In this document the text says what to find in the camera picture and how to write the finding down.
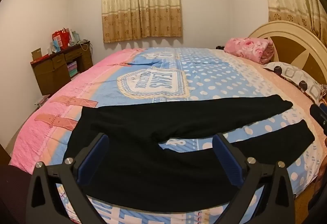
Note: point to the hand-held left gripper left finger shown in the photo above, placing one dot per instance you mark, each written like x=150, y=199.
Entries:
x=93, y=160

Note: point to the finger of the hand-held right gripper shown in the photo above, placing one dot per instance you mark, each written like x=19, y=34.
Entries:
x=318, y=115

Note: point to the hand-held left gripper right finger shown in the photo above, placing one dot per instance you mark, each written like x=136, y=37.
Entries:
x=227, y=160

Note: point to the black pants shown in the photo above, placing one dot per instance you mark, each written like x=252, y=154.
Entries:
x=153, y=152

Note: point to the patterned brown white pillow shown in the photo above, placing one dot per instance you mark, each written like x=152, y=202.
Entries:
x=293, y=74

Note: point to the cream brown bed headboard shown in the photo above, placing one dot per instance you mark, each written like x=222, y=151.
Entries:
x=293, y=42

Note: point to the small glass side table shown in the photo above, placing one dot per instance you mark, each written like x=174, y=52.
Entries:
x=43, y=99

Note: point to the blue pink printed bedspread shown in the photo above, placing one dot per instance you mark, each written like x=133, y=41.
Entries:
x=194, y=76

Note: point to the stack of colourful boxes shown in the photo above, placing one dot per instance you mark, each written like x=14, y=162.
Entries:
x=72, y=68

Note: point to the brown wooden desk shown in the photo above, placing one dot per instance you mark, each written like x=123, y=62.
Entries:
x=55, y=73

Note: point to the pink folded floral blanket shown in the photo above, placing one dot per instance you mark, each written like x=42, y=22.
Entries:
x=249, y=49

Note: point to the flat red box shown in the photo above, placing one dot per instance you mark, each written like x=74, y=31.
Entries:
x=39, y=60

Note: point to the white teal gift bag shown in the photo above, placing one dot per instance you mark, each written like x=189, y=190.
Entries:
x=55, y=46

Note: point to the brown cardboard box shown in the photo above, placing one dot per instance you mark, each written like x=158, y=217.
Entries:
x=36, y=53

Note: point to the red gift bag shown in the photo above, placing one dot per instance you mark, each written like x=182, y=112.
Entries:
x=61, y=37

